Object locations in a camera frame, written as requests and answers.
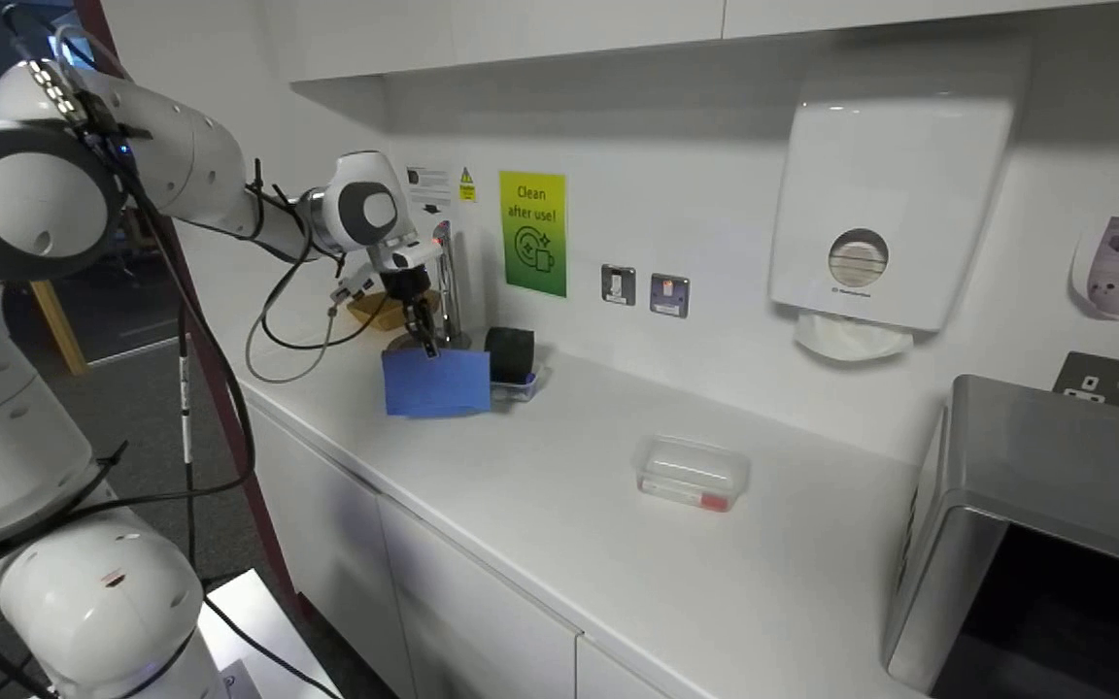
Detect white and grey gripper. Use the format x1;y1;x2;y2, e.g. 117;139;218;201
324;151;442;359

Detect blue paper towel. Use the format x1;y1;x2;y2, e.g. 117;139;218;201
382;347;490;419

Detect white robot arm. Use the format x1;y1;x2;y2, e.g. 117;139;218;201
0;57;442;699

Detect clear plastic bowl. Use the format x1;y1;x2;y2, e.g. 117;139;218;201
636;440;750;513

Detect chrome tap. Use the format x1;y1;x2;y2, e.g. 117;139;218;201
434;220;476;347

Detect black sponge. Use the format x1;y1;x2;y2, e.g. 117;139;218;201
485;328;536;383

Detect white instruction notice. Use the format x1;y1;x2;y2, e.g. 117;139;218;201
406;164;455;212

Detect small yellow warning sticker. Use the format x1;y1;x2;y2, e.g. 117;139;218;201
457;166;478;201

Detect white lower cabinets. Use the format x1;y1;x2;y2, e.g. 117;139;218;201
250;375;714;699

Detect white cabinets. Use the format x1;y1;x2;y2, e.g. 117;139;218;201
255;0;1119;117
250;375;714;699

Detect white paper towel dispenser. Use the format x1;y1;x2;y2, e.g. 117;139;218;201
771;98;1016;365

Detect steel appliance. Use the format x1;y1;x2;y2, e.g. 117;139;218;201
880;373;1119;690

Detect white upper cabinets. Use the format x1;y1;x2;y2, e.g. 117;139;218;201
255;0;1119;117

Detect green and yellow wall sign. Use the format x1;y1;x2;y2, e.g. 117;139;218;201
498;172;569;296

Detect left metal wall switch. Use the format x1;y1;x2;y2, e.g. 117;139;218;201
604;263;636;306

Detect metal wall switch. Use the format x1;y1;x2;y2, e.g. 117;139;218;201
604;263;636;306
649;271;693;318

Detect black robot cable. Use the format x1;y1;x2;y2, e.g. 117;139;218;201
0;4;389;699

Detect right metal wall switch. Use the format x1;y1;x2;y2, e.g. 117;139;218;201
649;271;693;318

